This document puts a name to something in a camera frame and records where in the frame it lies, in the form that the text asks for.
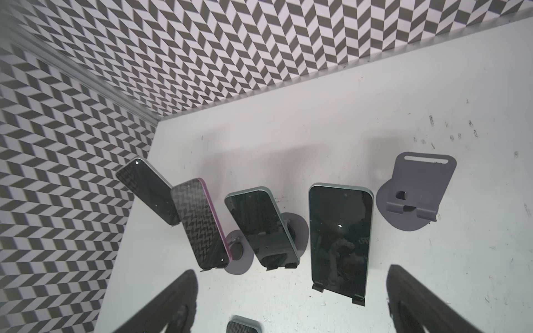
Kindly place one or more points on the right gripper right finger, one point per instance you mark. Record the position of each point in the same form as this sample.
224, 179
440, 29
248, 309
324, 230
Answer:
414, 308

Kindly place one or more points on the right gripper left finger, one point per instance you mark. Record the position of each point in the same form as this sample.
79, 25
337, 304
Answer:
172, 310

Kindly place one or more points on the phone with teal case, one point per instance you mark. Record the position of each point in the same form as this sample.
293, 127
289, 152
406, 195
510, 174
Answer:
340, 236

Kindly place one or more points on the black rectangular phone stand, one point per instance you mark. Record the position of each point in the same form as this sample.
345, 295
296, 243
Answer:
356, 300

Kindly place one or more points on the grey stand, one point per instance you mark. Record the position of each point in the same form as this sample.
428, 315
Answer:
241, 253
299, 231
410, 200

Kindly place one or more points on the rightmost grey stand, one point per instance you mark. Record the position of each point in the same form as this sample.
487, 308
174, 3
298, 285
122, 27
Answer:
410, 200

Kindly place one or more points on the middle grey stand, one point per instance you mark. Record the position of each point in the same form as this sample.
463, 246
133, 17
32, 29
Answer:
299, 231

